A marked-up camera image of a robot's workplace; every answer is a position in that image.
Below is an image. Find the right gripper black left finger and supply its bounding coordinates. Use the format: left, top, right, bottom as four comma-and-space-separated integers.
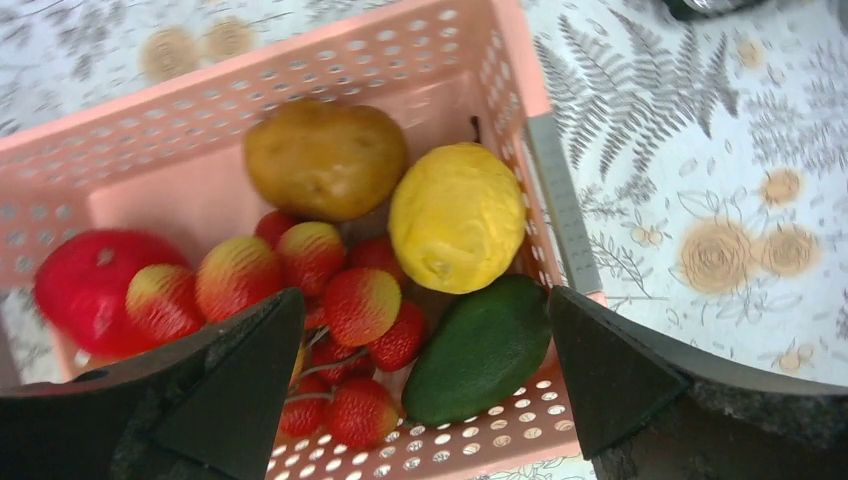
1, 289, 305, 479

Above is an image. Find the red lychee bunch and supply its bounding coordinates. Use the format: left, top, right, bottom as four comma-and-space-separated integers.
125, 212, 428, 449

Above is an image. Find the brown potato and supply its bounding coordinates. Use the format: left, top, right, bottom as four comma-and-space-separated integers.
243, 99, 409, 222

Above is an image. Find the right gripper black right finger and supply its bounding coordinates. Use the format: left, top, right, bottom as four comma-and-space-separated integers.
548, 286, 847, 479

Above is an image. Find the green avocado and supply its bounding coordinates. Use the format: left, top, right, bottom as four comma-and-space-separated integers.
401, 274, 551, 427

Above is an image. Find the yellow lemon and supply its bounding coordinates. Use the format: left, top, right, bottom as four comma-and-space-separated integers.
387, 142, 527, 294

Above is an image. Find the red apple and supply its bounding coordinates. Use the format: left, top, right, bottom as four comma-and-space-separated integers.
33, 229, 190, 359

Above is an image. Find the pink plastic basket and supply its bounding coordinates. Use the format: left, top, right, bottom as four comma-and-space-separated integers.
1, 1, 602, 479

